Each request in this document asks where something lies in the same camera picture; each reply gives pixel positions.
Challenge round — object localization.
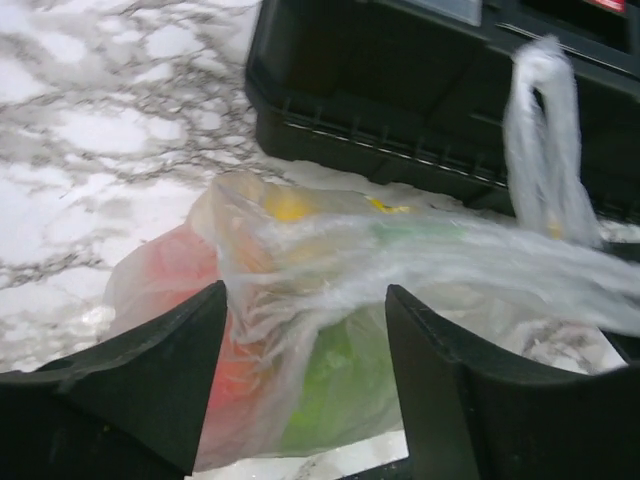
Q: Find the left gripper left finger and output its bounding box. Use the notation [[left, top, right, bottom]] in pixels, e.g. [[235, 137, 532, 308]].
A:
[[1, 281, 227, 479]]

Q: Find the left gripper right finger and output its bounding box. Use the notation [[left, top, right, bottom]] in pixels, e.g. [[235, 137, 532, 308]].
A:
[[385, 285, 639, 479]]

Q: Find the clear plastic bag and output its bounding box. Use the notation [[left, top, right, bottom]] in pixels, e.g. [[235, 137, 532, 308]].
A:
[[104, 35, 639, 471]]

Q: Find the red fake fruit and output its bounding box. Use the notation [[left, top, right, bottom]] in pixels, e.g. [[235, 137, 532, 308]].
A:
[[147, 227, 273, 425]]

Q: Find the green fake fruit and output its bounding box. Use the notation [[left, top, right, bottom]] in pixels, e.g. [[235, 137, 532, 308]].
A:
[[280, 304, 402, 456]]

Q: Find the yellow fake fruit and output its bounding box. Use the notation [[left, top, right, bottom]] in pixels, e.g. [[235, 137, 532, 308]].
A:
[[264, 191, 316, 222]]

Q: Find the black plastic toolbox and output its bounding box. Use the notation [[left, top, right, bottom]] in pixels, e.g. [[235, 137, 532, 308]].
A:
[[245, 0, 639, 223]]

